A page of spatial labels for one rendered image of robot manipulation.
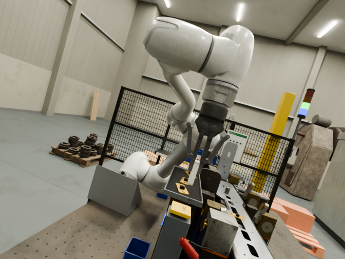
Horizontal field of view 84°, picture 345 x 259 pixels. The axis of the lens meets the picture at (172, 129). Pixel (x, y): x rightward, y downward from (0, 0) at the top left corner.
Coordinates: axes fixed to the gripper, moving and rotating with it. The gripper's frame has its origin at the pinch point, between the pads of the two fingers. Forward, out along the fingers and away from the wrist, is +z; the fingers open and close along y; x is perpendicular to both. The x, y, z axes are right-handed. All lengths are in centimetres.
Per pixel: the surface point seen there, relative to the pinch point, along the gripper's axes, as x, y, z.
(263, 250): 24, 38, 27
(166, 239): -3.5, -1.5, 19.7
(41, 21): 521, -563, -172
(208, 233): 12.1, 12.7, 21.9
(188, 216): -3.0, 2.1, 11.4
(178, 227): -3.5, 0.5, 15.2
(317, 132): 671, 422, -111
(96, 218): 50, -41, 57
